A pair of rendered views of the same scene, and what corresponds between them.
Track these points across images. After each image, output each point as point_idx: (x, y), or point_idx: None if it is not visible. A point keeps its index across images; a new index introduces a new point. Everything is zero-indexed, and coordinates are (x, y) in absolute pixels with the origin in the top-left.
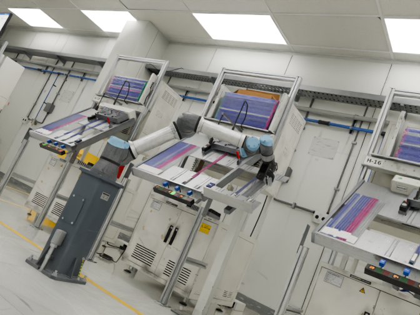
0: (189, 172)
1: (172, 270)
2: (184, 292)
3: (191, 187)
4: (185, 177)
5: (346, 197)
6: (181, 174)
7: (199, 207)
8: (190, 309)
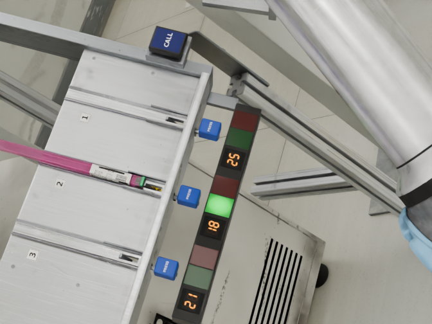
0: (36, 207)
1: (398, 202)
2: (315, 259)
3: (163, 141)
4: (91, 202)
5: None
6: (60, 235)
7: (246, 94)
8: (338, 238)
